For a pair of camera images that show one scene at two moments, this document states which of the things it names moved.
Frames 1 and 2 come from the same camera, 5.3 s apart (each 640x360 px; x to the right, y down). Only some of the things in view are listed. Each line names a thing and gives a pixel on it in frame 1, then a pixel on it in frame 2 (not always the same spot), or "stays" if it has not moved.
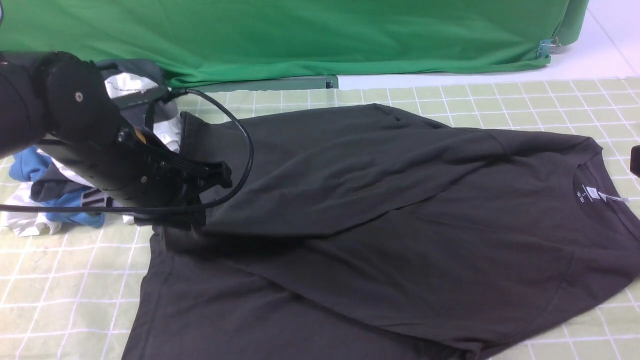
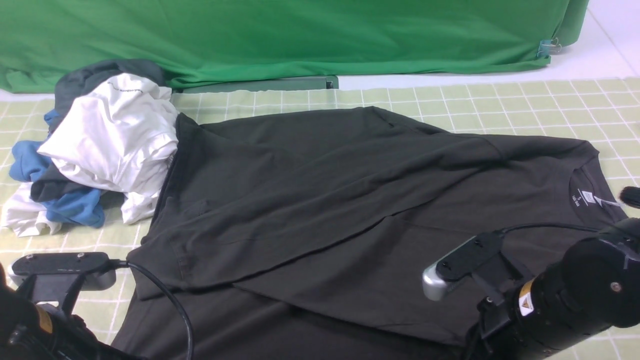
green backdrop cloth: x=192 y=40 stays
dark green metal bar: x=329 y=82 stays
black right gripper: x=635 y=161 to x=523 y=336
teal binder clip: x=546 y=46 stays
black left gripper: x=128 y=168 to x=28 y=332
